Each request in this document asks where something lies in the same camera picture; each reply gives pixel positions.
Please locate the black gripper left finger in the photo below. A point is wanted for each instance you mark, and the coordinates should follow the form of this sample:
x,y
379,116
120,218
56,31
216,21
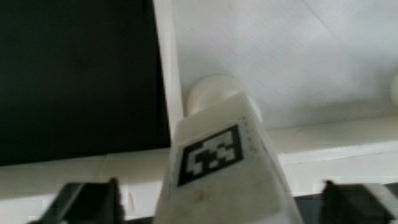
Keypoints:
x,y
86,204

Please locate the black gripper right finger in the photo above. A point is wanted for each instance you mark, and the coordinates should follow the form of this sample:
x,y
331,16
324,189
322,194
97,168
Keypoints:
x,y
358,204

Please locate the white table leg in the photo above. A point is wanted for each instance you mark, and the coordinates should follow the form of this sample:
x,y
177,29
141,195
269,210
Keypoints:
x,y
225,184

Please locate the white square table top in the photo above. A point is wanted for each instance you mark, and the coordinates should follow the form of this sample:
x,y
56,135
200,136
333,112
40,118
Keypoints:
x,y
310,51

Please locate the white L-shaped obstacle fence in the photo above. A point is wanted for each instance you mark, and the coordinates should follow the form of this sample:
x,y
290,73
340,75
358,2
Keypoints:
x,y
33,181

